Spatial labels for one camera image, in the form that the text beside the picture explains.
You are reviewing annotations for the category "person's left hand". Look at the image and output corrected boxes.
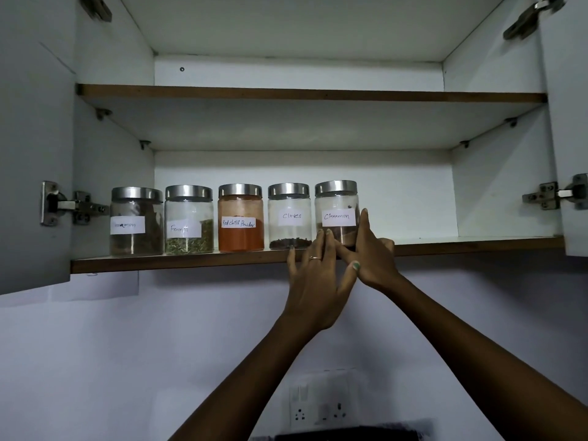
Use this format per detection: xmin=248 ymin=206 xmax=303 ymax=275
xmin=280 ymin=228 xmax=361 ymax=334

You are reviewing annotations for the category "person's right hand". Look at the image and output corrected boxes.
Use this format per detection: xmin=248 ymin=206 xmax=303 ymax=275
xmin=337 ymin=208 xmax=406 ymax=295

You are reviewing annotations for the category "glass jar with brown sticks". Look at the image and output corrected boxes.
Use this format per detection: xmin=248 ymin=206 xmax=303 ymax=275
xmin=314 ymin=180 xmax=359 ymax=251

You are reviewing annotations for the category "person's right forearm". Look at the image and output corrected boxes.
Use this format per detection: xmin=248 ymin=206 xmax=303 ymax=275
xmin=379 ymin=273 xmax=588 ymax=441

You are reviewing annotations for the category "person's left forearm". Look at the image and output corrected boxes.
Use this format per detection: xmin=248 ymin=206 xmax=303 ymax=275
xmin=168 ymin=314 xmax=334 ymax=441

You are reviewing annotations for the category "glass jar with red powder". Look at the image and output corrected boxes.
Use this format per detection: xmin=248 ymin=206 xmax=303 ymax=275
xmin=217 ymin=183 xmax=265 ymax=253

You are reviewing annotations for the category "glass jar with dark cloves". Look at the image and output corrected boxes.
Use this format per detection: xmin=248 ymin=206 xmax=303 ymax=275
xmin=267 ymin=182 xmax=313 ymax=251

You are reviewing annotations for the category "glass jar with green seeds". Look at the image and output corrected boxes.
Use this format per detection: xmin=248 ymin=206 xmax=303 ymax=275
xmin=164 ymin=184 xmax=215 ymax=256

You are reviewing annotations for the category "white shelf with brown edge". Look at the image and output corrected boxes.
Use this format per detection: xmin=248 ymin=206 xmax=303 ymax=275
xmin=76 ymin=83 xmax=548 ymax=152

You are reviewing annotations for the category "black appliance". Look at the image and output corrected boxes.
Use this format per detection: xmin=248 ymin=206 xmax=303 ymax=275
xmin=249 ymin=419 xmax=435 ymax=441

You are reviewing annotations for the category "glass jar with brown leaves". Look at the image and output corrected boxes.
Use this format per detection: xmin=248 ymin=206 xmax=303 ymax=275
xmin=109 ymin=186 xmax=164 ymax=258

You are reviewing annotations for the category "metal door hinge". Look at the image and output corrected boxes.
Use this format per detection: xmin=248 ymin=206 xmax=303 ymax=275
xmin=503 ymin=0 xmax=566 ymax=41
xmin=522 ymin=173 xmax=588 ymax=211
xmin=78 ymin=0 xmax=113 ymax=23
xmin=40 ymin=181 xmax=110 ymax=227

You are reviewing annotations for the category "white right cabinet door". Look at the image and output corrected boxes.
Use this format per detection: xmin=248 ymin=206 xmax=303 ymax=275
xmin=535 ymin=0 xmax=588 ymax=258

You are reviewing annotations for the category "white cabinet door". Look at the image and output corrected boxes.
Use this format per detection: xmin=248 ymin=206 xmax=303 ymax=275
xmin=535 ymin=0 xmax=588 ymax=258
xmin=0 ymin=0 xmax=77 ymax=297

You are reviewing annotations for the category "white left cabinet door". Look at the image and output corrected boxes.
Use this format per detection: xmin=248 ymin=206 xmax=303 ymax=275
xmin=0 ymin=0 xmax=77 ymax=297

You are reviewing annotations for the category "white wall cabinet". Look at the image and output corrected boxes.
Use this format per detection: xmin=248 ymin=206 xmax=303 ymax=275
xmin=69 ymin=0 xmax=567 ymax=275

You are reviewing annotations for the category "white wall socket plate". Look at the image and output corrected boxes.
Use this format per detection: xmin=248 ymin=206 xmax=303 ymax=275
xmin=288 ymin=368 xmax=359 ymax=431

